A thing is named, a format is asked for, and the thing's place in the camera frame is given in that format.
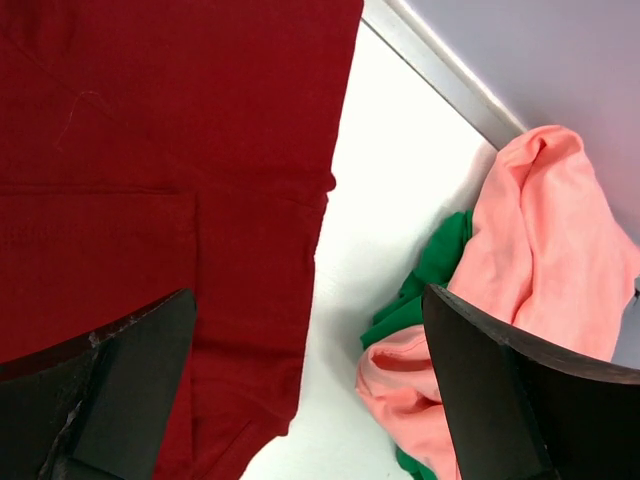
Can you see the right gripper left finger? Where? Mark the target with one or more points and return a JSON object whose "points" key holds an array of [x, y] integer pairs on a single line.
{"points": [[97, 406]]}

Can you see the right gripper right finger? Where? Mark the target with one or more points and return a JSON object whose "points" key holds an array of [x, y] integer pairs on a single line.
{"points": [[520, 407]]}

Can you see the red t shirt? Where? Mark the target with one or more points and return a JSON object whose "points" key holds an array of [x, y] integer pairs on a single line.
{"points": [[150, 146]]}

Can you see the pink t shirt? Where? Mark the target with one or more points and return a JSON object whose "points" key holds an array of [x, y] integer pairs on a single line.
{"points": [[546, 254]]}

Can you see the green t shirt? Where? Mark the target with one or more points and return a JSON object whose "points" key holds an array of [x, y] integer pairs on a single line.
{"points": [[395, 378]]}

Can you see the aluminium rail back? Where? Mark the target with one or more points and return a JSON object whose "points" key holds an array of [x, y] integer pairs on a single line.
{"points": [[415, 42]]}

